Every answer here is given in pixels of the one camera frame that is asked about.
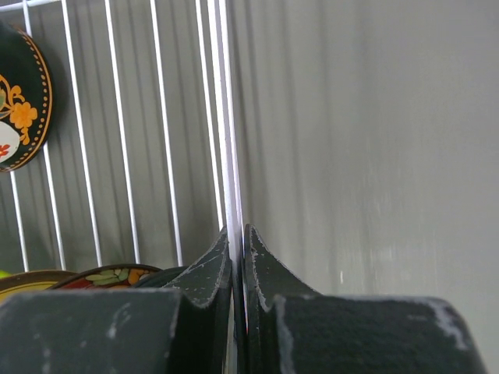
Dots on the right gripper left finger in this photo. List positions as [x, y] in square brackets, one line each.
[179, 328]

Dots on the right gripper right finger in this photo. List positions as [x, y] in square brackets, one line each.
[295, 329]

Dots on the black plate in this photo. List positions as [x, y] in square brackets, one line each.
[161, 278]

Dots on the red floral plate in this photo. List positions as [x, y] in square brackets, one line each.
[110, 276]

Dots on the white wire dish rack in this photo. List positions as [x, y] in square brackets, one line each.
[133, 167]

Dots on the yellow brown plate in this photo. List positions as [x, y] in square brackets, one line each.
[38, 280]

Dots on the black floral mug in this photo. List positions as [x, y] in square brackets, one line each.
[27, 98]

